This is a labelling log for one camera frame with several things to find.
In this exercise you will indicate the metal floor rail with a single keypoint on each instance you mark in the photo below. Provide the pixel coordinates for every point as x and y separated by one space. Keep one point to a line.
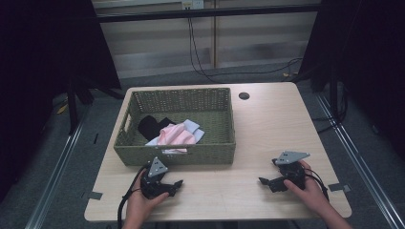
359 159
54 181

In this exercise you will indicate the black metal stand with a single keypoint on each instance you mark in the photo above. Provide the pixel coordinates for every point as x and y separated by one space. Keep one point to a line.
72 108

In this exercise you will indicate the white wall power outlet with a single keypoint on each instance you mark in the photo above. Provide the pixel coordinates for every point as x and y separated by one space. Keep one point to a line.
192 4

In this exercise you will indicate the grey tape piece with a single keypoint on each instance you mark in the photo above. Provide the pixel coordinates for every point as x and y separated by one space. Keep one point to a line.
95 195
338 187

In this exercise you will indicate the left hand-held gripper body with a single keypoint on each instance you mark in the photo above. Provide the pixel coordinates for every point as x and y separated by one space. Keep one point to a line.
153 183

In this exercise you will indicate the yellow floor scrap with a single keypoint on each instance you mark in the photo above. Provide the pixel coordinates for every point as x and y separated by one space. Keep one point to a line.
62 109

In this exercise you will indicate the person's right hand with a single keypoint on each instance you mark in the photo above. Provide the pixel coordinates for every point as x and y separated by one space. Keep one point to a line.
309 191

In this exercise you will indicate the green woven basket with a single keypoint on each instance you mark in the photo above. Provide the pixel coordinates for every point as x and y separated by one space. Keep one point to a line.
178 156

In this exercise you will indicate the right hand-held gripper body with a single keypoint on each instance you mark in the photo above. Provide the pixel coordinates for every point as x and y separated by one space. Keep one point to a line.
291 171

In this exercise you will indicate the black cloth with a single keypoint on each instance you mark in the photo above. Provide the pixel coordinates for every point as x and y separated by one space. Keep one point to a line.
149 127

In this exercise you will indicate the black horizontal bar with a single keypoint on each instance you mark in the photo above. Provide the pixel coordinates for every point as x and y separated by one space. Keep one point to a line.
203 13

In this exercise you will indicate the person's left hand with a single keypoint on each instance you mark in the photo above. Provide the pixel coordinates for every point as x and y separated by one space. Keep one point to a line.
140 205

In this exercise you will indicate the pink cloth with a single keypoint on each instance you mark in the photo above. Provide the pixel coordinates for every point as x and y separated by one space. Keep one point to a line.
175 135

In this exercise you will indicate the light blue cloth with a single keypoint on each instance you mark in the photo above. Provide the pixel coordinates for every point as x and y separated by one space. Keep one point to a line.
193 126

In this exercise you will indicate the black curtain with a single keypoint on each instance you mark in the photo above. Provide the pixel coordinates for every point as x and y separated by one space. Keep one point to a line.
38 63
372 57

